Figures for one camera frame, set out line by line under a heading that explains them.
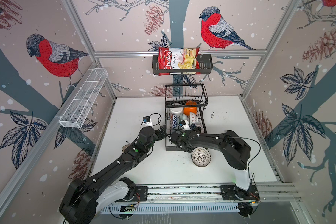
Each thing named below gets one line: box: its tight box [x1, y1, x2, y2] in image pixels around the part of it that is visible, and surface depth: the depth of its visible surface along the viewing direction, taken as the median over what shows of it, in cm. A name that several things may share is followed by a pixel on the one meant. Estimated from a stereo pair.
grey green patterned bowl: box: [189, 111, 199, 126], surface depth 94 cm
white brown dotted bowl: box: [191, 147, 212, 168], surface depth 85 cm
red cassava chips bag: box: [157, 47, 202, 77], surface depth 90 cm
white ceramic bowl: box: [169, 102, 183, 117], surface depth 105 cm
